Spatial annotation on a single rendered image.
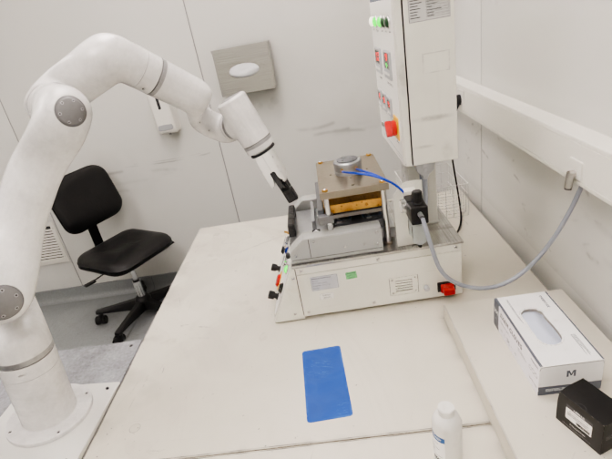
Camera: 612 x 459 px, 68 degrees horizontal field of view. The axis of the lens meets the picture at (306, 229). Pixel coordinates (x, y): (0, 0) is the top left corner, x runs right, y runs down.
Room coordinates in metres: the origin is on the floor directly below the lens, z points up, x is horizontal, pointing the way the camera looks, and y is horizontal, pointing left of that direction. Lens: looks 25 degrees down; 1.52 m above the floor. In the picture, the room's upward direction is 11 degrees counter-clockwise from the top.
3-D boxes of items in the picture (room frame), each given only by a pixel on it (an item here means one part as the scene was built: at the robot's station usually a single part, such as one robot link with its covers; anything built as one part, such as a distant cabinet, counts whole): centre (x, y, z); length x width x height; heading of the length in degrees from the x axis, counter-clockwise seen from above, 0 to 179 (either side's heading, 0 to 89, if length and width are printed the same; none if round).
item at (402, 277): (1.20, -0.14, 0.84); 0.53 x 0.37 x 0.17; 86
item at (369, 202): (1.21, -0.15, 1.07); 0.22 x 0.17 x 0.10; 176
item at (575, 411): (0.54, -0.42, 0.83); 0.09 x 0.06 x 0.07; 17
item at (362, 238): (1.09, -0.06, 0.96); 0.26 x 0.05 x 0.07; 86
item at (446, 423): (0.55, -0.18, 0.82); 0.05 x 0.05 x 0.14
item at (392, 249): (1.22, -0.18, 0.93); 0.46 x 0.35 x 0.01; 86
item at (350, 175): (1.20, -0.18, 1.08); 0.31 x 0.24 x 0.13; 176
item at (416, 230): (0.99, -0.26, 1.05); 0.15 x 0.05 x 0.15; 176
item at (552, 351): (0.73, -0.45, 0.83); 0.23 x 0.12 x 0.07; 175
